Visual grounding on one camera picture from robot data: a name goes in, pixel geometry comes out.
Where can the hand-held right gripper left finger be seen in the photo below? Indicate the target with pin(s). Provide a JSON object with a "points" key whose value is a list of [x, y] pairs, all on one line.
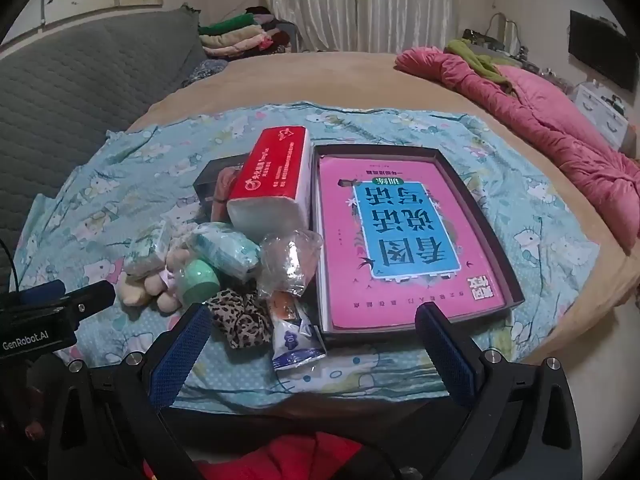
{"points": [[180, 355]]}

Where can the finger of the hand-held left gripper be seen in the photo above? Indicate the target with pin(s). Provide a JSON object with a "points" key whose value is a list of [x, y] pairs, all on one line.
{"points": [[44, 291], [92, 296]]}

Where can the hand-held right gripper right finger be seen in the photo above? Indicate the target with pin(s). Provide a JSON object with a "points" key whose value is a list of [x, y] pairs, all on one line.
{"points": [[447, 355]]}

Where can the plush bear with pink bow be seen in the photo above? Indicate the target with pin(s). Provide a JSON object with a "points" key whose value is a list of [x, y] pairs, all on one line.
{"points": [[167, 300]]}

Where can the white floral scrunchie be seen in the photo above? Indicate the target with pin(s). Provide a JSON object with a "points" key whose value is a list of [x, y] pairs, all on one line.
{"points": [[145, 255]]}

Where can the leopard print scrunchie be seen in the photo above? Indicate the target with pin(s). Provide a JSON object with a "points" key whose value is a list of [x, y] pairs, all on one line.
{"points": [[240, 320]]}

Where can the green ball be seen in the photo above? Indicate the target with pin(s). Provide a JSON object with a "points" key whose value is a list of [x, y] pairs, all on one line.
{"points": [[197, 280]]}

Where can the dark box tray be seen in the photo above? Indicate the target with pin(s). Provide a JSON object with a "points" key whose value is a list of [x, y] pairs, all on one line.
{"points": [[495, 260]]}

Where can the teal white packet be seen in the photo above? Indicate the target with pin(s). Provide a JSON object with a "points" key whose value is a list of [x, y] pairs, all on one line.
{"points": [[225, 250]]}

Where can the purple white packet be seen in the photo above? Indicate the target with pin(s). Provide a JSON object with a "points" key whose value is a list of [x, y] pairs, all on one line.
{"points": [[295, 345]]}

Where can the orange packet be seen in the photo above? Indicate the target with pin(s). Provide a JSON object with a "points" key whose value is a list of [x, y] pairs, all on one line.
{"points": [[282, 307]]}

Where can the clear plastic bag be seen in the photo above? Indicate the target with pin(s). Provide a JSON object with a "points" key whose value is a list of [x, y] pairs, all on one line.
{"points": [[287, 260]]}

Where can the red clothing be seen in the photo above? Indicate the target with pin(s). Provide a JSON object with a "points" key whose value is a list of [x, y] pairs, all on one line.
{"points": [[280, 460]]}

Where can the light blue cat print blanket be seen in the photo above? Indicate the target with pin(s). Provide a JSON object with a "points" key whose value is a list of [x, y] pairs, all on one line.
{"points": [[150, 160]]}

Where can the pink book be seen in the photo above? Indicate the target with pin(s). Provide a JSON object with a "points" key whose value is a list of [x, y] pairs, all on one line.
{"points": [[340, 240]]}

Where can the small black box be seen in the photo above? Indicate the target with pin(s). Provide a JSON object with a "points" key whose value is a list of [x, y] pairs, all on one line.
{"points": [[207, 185]]}

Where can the grey quilted sofa cover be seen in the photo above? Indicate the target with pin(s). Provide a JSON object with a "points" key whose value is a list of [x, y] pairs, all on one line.
{"points": [[75, 100]]}

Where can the red tissue pack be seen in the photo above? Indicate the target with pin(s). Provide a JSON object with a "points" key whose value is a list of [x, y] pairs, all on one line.
{"points": [[270, 170]]}

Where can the dark floral cloth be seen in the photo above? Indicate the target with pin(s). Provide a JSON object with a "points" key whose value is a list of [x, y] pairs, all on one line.
{"points": [[205, 71]]}

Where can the pink quilt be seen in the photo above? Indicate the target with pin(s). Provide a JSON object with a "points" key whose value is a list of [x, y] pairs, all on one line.
{"points": [[550, 115]]}

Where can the white drawer cabinet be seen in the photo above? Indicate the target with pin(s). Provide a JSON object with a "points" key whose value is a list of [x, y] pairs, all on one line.
{"points": [[602, 115]]}

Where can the tan bed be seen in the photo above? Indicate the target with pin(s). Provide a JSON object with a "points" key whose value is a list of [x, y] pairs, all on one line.
{"points": [[350, 77]]}

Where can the green garment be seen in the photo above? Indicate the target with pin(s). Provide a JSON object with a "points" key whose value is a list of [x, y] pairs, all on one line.
{"points": [[475, 57]]}

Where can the pile of folded clothes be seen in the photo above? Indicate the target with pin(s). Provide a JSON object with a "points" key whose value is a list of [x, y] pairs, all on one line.
{"points": [[240, 35]]}

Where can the cluttered side table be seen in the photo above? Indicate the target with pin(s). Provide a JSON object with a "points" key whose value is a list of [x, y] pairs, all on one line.
{"points": [[500, 42]]}

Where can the black television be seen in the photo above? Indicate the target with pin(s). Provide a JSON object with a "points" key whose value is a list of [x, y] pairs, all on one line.
{"points": [[600, 47]]}

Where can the white curtain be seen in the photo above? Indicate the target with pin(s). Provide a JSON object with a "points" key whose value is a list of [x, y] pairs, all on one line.
{"points": [[360, 0]]}

